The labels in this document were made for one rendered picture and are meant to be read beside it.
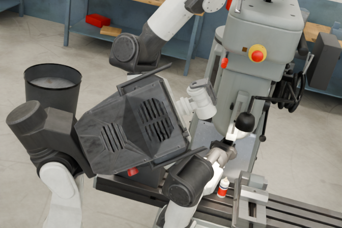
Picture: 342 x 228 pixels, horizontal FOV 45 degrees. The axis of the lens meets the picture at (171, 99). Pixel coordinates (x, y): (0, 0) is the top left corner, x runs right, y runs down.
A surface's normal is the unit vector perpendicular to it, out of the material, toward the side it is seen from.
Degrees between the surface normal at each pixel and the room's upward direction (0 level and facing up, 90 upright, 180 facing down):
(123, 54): 73
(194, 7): 110
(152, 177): 90
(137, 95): 66
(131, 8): 90
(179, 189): 97
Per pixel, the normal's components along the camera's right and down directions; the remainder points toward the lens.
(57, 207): -0.03, 0.79
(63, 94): 0.53, 0.53
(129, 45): -0.47, 0.04
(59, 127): 0.39, -0.83
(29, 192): 0.18, -0.87
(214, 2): 0.44, 0.75
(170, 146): -0.09, 0.01
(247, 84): -0.20, 0.43
